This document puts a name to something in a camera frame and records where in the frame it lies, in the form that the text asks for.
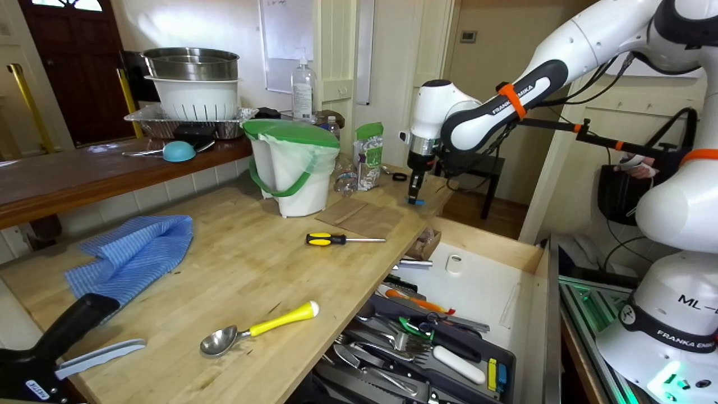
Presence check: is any blue dish brush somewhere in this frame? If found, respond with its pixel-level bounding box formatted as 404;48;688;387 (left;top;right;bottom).
121;138;220;166

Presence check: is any yellow pole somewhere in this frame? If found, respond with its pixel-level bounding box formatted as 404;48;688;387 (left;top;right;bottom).
113;65;145;141

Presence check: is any open wooden drawer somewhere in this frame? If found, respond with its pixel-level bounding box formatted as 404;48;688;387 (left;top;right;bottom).
287;215;565;404

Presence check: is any metal robot mounting frame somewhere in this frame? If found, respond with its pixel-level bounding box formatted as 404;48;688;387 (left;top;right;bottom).
557;272;641;404

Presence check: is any white bin with green lid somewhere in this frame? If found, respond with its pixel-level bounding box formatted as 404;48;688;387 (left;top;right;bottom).
239;118;343;220

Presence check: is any green handled tool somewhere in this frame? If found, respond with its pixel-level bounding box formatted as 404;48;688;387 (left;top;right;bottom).
395;314;437;349

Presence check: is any blue cloth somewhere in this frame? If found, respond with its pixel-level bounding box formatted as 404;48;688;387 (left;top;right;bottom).
61;214;197;307

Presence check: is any yellow handled ice cream scoop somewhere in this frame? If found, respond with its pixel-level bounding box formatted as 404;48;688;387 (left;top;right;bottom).
197;298;324;360

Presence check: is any orange handled tool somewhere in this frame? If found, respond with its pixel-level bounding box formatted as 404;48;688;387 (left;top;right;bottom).
381;286;457;320

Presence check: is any clear dish tray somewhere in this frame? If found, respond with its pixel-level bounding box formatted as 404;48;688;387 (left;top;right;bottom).
121;101;251;126

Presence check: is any dark brown bar counter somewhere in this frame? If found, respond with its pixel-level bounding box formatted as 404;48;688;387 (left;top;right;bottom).
0;136;253;231

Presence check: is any dark brown door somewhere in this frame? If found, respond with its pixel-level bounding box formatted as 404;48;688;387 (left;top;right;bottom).
16;0;140;150

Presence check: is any black mounting rod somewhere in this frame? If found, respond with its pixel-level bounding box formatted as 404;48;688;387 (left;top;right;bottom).
513;107;699;171

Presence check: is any large clear bottle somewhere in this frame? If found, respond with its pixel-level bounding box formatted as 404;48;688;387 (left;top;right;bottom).
289;58;318;124

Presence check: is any black hanging bag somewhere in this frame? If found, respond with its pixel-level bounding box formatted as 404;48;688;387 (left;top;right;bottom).
597;163;675;230

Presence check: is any clear food bag green label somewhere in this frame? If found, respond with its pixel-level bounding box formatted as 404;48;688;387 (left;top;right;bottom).
351;119;388;194

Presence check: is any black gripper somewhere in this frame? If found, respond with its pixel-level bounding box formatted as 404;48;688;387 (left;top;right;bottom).
406;146;437;208

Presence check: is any silver handled knife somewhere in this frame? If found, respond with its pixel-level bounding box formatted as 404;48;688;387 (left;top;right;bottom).
390;257;436;272

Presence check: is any wooden butcher block island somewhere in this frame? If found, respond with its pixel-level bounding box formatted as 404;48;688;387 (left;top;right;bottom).
0;165;463;404

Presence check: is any black stool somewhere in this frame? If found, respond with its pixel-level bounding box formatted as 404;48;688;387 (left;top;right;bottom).
436;148;506;222

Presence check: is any small brown wooden item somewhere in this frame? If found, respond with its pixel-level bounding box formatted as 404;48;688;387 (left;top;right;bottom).
404;227;445;264

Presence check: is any white handled knife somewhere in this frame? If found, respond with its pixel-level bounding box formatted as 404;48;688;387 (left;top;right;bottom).
430;344;490;388

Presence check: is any white colander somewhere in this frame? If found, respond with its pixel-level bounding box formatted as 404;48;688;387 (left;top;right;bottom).
144;74;244;124

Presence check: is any steel pot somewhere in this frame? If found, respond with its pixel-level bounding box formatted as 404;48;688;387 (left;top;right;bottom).
140;46;243;83

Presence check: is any small yellow tool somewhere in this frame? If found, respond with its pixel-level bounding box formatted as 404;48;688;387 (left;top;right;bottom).
484;355;500;395

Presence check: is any yellow black screwdriver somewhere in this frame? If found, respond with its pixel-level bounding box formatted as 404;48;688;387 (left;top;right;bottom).
302;230;388;249

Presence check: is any white wall paper sheet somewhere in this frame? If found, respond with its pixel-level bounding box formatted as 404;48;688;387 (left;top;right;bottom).
259;0;318;96

